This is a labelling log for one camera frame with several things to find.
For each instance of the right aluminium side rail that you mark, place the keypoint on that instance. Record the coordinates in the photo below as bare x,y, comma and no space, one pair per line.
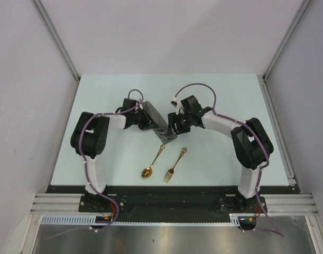
282,146

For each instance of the aluminium frame post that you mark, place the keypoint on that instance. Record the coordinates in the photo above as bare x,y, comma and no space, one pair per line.
305,4
54,35

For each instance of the gold fork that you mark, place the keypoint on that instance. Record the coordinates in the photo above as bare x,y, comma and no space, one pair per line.
170,172

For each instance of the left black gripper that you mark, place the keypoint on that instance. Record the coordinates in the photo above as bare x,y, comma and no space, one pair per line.
146,124

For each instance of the gold spoon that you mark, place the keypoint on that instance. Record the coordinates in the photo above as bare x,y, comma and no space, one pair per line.
147,172

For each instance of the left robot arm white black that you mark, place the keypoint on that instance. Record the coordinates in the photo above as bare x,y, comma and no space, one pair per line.
90,135

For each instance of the front aluminium frame rail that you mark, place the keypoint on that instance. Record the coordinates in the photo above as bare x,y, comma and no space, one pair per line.
283,205

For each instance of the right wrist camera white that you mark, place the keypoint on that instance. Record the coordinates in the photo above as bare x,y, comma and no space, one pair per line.
179,106

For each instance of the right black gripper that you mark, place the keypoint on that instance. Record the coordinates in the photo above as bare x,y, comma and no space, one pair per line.
174,118

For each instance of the right aluminium frame post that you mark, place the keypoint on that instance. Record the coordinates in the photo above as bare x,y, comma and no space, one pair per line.
305,4

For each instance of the left aluminium frame post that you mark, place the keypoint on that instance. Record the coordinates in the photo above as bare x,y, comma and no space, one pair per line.
54,35

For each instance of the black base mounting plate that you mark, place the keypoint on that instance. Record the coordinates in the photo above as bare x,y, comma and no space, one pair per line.
157,204

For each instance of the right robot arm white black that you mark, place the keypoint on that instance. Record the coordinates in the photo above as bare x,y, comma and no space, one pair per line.
251,143

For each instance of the grey cloth napkin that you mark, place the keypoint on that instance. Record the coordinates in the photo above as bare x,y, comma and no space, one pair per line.
158,123

